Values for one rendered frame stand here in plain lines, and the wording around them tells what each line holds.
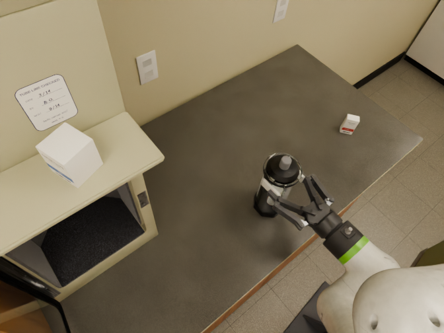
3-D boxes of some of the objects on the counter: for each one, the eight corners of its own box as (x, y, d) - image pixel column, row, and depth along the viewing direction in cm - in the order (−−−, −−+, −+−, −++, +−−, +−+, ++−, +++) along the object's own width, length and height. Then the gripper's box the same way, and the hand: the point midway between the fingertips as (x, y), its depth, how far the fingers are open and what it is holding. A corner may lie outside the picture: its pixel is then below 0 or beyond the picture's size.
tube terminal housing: (22, 233, 99) (-307, -34, 34) (117, 178, 111) (10, -96, 47) (58, 303, 90) (-302, 115, 25) (158, 234, 102) (95, -13, 37)
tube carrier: (245, 199, 109) (255, 165, 91) (269, 182, 113) (283, 146, 95) (267, 224, 105) (283, 192, 87) (291, 205, 109) (310, 172, 91)
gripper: (364, 201, 88) (302, 146, 97) (310, 250, 80) (248, 185, 88) (353, 213, 94) (296, 160, 103) (302, 259, 86) (244, 197, 95)
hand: (280, 177), depth 95 cm, fingers closed on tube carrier, 9 cm apart
